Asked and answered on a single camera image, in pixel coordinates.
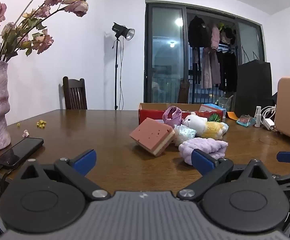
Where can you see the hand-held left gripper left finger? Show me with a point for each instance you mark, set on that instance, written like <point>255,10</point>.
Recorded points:
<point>86,161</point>

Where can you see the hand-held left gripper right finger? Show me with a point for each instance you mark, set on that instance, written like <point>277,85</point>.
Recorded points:
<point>202,161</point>

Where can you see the purple fluffy towel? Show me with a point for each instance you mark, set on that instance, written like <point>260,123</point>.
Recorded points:
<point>204,146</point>

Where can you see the clear plastic bag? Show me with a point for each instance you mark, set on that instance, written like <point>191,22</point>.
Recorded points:
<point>183,133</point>

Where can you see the white yellow plush toy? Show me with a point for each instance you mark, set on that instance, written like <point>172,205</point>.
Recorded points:
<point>197,125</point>

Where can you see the purple satin bow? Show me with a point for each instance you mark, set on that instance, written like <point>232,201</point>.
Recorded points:
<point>171,115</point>

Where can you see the pink layered sponge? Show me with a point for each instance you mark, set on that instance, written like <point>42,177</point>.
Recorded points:
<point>150,135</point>

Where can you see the red cardboard box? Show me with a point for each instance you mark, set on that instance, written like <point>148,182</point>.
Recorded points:
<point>150,113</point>

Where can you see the blue flat box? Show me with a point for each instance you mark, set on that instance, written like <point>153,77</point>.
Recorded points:
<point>211,107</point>

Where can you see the orange envelope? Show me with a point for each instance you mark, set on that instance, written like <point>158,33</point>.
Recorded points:
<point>232,115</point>

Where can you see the teal snack packet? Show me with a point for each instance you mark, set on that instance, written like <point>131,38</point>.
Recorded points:
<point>246,120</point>

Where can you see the yellow flower buds cluster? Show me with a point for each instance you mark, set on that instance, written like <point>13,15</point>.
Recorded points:
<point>41,124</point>

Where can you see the clear glass cup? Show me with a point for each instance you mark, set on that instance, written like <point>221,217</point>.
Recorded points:
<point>224,103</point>

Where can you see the fallen pink petal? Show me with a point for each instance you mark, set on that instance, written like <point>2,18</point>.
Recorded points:
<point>25,133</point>

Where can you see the black smartphone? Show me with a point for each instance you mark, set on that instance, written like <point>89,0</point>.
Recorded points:
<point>20,151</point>

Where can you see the brown wooden chair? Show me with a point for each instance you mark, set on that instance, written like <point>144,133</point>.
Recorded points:
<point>183,91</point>

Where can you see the dark wooden chair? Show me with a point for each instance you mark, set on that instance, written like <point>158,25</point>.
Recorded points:
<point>72,82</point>

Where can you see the black long dress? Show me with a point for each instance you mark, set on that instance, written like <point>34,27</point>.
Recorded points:
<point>228,72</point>

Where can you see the pink long robe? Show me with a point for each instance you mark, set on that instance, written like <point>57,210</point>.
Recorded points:
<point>207,67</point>

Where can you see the sliding glass door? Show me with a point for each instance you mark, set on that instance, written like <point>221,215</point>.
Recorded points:
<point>165,55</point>

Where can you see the pink hanging jacket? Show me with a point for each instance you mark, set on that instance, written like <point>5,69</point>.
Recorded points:
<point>215,36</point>

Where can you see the black hanging jacket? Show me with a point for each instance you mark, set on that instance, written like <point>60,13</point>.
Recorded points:
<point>197,32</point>

